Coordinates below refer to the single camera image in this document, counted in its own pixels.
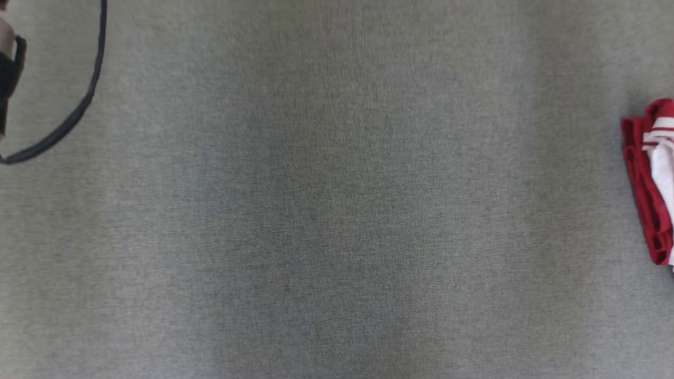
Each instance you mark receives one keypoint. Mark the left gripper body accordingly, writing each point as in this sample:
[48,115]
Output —
[9,84]

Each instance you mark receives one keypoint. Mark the red polo shirt white trim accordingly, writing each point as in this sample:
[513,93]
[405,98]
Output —
[640,184]

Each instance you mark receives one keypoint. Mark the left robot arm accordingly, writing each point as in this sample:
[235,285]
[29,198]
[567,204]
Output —
[5,37]

